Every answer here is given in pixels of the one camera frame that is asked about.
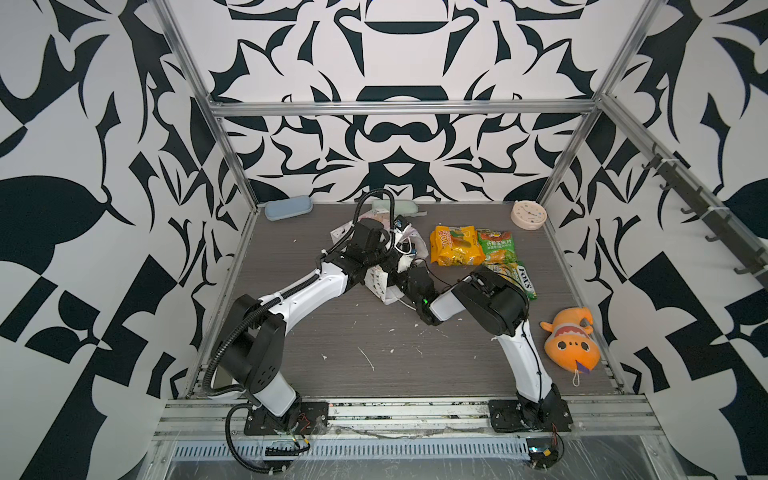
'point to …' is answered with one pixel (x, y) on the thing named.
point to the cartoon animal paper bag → (410, 244)
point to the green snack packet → (498, 246)
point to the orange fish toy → (570, 343)
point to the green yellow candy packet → (518, 273)
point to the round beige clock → (528, 215)
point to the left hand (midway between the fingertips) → (401, 236)
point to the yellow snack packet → (455, 246)
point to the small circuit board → (542, 452)
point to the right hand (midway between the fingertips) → (380, 257)
